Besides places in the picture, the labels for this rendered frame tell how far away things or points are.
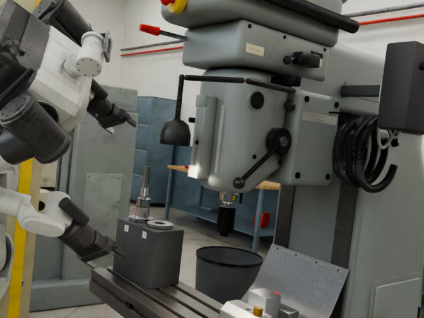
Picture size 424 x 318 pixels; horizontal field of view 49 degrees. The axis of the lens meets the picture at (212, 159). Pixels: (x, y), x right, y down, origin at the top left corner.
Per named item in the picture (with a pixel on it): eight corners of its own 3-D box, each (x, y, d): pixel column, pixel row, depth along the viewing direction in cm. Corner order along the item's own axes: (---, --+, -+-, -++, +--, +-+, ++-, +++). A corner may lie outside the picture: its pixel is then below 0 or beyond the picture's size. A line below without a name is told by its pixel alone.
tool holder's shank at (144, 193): (150, 198, 165) (153, 166, 164) (145, 199, 162) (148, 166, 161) (142, 197, 166) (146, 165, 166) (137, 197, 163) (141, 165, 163)
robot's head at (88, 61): (64, 71, 118) (86, 52, 114) (70, 46, 125) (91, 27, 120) (85, 86, 122) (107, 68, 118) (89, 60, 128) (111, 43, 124)
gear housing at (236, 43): (238, 60, 109) (243, 16, 108) (178, 65, 128) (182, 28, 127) (328, 82, 130) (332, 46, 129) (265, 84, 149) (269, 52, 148)
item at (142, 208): (151, 217, 166) (153, 201, 165) (144, 219, 161) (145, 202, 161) (139, 215, 168) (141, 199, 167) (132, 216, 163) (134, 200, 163)
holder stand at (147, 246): (150, 289, 150) (156, 228, 149) (111, 270, 165) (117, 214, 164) (178, 284, 159) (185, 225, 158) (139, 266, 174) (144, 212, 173)
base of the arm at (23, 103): (-13, 132, 102) (31, 106, 102) (-9, 103, 112) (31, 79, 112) (33, 175, 112) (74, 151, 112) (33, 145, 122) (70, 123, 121)
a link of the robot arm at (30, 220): (60, 240, 131) (10, 228, 125) (65, 216, 137) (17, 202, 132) (67, 227, 127) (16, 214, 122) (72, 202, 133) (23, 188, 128)
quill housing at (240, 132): (228, 195, 114) (243, 64, 112) (180, 183, 130) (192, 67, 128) (282, 196, 126) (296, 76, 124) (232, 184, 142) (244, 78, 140)
